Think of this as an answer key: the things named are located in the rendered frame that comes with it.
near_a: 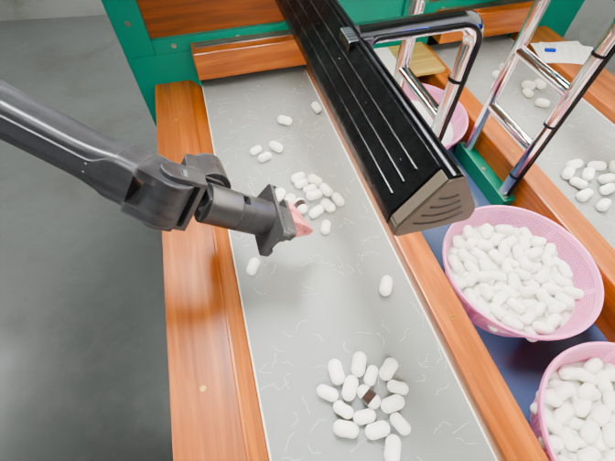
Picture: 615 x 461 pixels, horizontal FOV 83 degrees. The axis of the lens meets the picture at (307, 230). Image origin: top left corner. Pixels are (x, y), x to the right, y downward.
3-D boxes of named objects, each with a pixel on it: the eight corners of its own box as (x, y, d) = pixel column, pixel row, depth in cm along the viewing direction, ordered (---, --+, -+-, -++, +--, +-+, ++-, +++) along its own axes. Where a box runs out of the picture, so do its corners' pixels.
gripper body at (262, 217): (278, 185, 57) (240, 171, 52) (294, 235, 51) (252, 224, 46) (256, 209, 60) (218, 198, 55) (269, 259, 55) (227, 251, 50)
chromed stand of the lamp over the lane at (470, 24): (329, 252, 74) (352, 36, 37) (305, 184, 85) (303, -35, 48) (412, 232, 77) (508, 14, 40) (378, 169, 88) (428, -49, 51)
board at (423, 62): (330, 91, 91) (330, 87, 90) (314, 61, 100) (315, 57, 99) (444, 72, 96) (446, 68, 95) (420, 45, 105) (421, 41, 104)
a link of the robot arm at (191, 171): (140, 228, 44) (163, 174, 41) (134, 177, 52) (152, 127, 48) (225, 241, 52) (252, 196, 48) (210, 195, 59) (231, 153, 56)
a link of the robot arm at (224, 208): (190, 229, 46) (210, 197, 44) (182, 198, 51) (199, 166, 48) (235, 239, 51) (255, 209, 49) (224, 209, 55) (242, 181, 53)
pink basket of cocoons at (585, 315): (514, 388, 59) (546, 375, 51) (401, 274, 71) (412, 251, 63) (597, 299, 68) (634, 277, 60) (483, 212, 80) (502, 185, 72)
